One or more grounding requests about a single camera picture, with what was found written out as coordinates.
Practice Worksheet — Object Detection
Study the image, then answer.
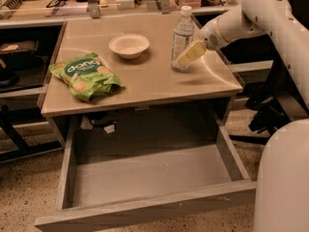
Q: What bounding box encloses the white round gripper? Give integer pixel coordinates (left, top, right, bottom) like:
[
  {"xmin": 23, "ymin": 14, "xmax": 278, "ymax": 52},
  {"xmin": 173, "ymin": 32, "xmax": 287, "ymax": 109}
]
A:
[{"xmin": 176, "ymin": 17, "xmax": 229, "ymax": 67}]

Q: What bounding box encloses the clear plastic water bottle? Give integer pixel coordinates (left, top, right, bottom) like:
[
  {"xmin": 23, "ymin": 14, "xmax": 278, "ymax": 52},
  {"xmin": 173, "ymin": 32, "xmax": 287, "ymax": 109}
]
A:
[{"xmin": 171, "ymin": 6, "xmax": 195, "ymax": 73}]

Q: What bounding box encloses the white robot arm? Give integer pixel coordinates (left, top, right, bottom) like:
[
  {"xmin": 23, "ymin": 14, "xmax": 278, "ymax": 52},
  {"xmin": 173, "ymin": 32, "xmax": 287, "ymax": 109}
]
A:
[{"xmin": 172, "ymin": 0, "xmax": 309, "ymax": 232}]

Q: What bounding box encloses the grey cabinet with tan top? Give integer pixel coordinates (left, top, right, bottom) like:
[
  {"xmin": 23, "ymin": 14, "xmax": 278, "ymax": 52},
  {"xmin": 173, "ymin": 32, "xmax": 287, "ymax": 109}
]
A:
[{"xmin": 42, "ymin": 14, "xmax": 242, "ymax": 144}]

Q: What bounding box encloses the open grey wooden drawer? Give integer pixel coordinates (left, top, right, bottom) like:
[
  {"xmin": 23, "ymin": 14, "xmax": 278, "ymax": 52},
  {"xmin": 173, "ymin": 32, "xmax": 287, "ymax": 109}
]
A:
[{"xmin": 35, "ymin": 110, "xmax": 256, "ymax": 232}]

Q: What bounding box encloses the white paper bowl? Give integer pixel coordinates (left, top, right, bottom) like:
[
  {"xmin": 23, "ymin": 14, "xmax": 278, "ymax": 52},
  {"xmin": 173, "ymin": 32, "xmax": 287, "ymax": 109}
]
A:
[{"xmin": 109, "ymin": 34, "xmax": 150, "ymax": 60}]

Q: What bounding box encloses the black office chair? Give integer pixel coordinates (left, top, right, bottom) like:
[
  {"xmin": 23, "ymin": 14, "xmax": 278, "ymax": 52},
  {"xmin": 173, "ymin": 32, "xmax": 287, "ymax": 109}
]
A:
[{"xmin": 223, "ymin": 0, "xmax": 309, "ymax": 134}]

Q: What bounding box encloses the green snack chip bag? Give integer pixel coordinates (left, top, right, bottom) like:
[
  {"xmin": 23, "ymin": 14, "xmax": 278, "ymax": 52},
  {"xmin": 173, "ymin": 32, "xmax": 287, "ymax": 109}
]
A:
[{"xmin": 49, "ymin": 52, "xmax": 124, "ymax": 102}]

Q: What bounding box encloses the black coiled spring holder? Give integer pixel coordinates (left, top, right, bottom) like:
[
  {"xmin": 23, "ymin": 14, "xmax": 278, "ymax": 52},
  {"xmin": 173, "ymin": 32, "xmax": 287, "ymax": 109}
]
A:
[{"xmin": 0, "ymin": 0, "xmax": 22, "ymax": 19}]

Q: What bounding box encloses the black cable under cabinet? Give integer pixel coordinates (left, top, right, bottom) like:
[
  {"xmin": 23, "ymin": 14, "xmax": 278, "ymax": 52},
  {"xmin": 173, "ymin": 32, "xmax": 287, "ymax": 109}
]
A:
[{"xmin": 86, "ymin": 109, "xmax": 124, "ymax": 129}]

